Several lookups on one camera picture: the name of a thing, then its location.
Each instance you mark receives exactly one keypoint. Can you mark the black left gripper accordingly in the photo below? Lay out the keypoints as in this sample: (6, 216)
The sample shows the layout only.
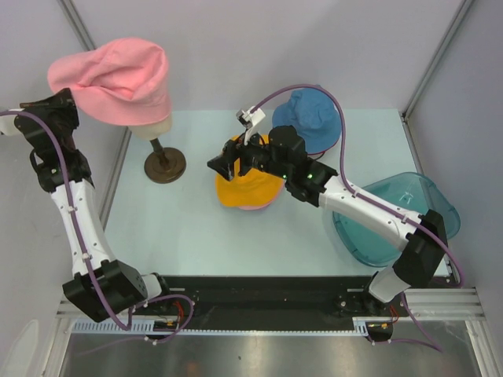
(62, 103)

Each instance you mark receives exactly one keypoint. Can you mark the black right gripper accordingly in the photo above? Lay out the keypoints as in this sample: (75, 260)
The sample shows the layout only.
(240, 151)

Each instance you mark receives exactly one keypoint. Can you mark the yellow hat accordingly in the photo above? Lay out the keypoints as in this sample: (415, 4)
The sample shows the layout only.
(250, 189)

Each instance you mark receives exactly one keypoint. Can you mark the pink bucket hat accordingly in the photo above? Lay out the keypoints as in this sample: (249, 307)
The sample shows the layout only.
(271, 198)

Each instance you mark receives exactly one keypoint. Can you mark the blue hat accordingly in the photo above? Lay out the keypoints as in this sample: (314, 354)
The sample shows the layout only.
(313, 115)

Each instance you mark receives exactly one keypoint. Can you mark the red bucket hat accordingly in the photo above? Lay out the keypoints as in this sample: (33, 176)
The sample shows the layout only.
(326, 150)

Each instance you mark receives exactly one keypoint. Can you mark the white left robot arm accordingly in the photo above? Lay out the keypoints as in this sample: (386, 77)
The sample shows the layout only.
(101, 285)

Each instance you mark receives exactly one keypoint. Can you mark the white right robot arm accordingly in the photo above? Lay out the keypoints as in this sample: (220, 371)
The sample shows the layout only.
(419, 238)

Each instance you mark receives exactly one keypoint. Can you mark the brown wooden stand base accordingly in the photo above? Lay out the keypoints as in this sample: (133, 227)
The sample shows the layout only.
(164, 165)

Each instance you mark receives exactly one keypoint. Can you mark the beige mannequin head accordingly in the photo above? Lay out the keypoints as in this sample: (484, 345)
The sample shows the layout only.
(152, 131)

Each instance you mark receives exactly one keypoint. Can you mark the teal plastic basket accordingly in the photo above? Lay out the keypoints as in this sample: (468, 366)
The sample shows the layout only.
(410, 191)

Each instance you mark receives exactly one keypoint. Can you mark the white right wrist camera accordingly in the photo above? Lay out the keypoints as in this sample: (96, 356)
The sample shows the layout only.
(250, 120)

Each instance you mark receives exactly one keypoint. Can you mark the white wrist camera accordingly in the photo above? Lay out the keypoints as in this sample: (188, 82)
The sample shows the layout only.
(7, 126)
(250, 120)

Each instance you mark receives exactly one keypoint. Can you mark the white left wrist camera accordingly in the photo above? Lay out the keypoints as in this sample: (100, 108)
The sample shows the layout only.
(7, 126)

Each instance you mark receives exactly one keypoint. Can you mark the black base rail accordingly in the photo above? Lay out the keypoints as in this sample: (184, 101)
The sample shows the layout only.
(313, 303)

